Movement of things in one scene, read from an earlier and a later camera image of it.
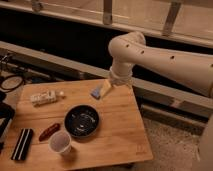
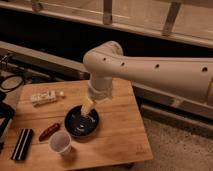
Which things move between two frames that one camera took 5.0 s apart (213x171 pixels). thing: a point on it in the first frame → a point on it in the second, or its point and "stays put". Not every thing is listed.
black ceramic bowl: [81, 120] stays put
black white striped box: [22, 145] stays put
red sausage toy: [49, 132] stays put
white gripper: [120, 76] → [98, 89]
